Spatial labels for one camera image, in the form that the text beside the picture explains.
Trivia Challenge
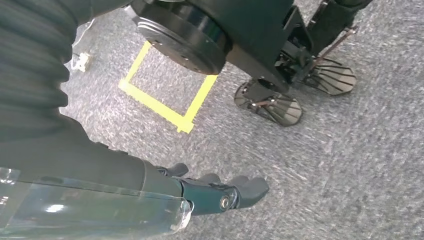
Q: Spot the yellow floor tape mark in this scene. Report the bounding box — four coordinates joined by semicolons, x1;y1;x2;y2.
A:
118;40;220;134

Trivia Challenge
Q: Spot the black robot right foot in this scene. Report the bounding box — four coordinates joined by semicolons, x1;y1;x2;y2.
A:
234;78;303;127

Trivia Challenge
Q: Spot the black robot foot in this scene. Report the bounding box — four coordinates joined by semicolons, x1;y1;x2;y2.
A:
303;56;358;96
234;78;303;127

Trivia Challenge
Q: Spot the black robot right leg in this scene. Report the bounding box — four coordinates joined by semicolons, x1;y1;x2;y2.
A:
130;0;314;94

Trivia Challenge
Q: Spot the black robot left foot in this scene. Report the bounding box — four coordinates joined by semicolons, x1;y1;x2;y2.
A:
303;56;358;96

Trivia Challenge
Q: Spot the white floor socket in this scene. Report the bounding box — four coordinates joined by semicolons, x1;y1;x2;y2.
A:
70;51;92;73

